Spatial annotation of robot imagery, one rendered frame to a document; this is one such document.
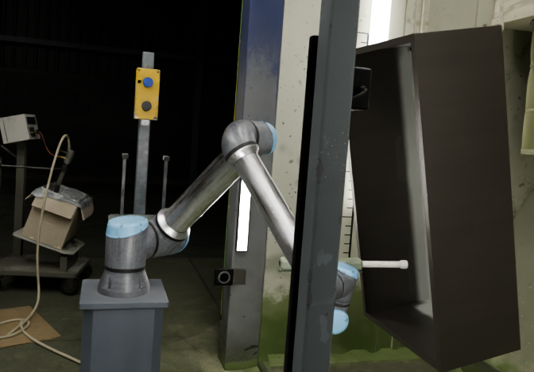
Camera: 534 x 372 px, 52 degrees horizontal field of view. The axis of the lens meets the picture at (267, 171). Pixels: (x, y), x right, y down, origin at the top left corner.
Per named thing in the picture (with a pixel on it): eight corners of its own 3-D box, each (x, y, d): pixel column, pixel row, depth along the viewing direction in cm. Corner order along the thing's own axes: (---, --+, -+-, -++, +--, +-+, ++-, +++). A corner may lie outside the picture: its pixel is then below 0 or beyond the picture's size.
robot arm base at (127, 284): (97, 298, 194) (98, 270, 194) (97, 283, 213) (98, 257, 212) (151, 297, 200) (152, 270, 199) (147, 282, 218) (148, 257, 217)
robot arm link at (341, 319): (354, 311, 170) (345, 340, 172) (343, 293, 182) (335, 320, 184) (326, 306, 168) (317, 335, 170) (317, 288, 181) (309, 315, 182)
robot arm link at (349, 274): (350, 275, 164) (338, 311, 167) (365, 269, 174) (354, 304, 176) (323, 262, 169) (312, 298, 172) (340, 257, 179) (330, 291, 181)
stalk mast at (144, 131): (136, 354, 302) (153, 53, 290) (137, 358, 296) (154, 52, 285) (125, 354, 300) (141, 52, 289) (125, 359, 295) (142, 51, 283)
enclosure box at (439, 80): (429, 299, 263) (408, 45, 247) (520, 349, 206) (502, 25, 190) (364, 315, 254) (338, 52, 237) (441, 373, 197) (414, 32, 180)
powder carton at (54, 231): (32, 221, 433) (50, 175, 432) (84, 240, 439) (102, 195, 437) (8, 234, 380) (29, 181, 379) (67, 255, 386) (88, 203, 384)
